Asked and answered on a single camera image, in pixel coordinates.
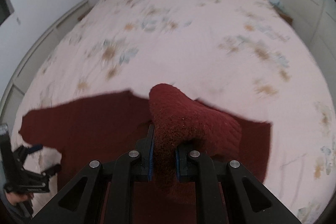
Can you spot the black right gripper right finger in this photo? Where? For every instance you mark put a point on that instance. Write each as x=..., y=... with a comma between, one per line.
x=191, y=162

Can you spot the person's left hand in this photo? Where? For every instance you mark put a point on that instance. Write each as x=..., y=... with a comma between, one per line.
x=14, y=198

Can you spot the wooden right nightstand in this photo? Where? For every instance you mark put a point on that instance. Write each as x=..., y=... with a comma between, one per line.
x=285, y=16

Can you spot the white wardrobe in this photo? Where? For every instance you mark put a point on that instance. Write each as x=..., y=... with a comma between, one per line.
x=314, y=21

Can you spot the pink floral bed cover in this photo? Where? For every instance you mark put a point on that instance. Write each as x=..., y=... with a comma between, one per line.
x=238, y=55

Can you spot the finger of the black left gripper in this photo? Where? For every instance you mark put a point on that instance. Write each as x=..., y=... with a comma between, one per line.
x=22, y=152
x=52, y=171

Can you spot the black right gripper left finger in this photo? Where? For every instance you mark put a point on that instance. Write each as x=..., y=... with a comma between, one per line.
x=145, y=147

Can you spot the white radiator cover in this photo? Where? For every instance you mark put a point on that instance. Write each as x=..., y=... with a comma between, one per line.
x=37, y=54

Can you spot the dark red knit sweater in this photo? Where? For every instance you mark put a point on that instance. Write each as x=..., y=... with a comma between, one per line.
x=104, y=127

